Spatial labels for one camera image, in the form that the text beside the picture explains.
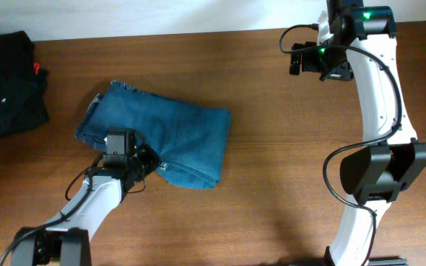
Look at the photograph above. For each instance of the black folded garment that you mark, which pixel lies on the black folded garment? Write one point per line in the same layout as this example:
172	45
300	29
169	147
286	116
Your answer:
22	85

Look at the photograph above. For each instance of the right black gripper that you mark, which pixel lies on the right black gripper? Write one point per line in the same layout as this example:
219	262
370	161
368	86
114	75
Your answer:
345	74

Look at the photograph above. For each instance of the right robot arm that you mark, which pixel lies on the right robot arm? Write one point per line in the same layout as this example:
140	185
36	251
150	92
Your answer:
358	43

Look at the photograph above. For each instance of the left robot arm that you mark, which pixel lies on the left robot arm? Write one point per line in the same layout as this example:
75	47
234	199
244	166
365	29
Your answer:
66	237

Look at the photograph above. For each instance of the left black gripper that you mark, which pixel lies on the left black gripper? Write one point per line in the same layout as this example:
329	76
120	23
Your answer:
154	161

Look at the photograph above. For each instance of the blue denim jeans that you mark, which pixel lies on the blue denim jeans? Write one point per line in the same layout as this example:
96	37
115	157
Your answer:
189	139

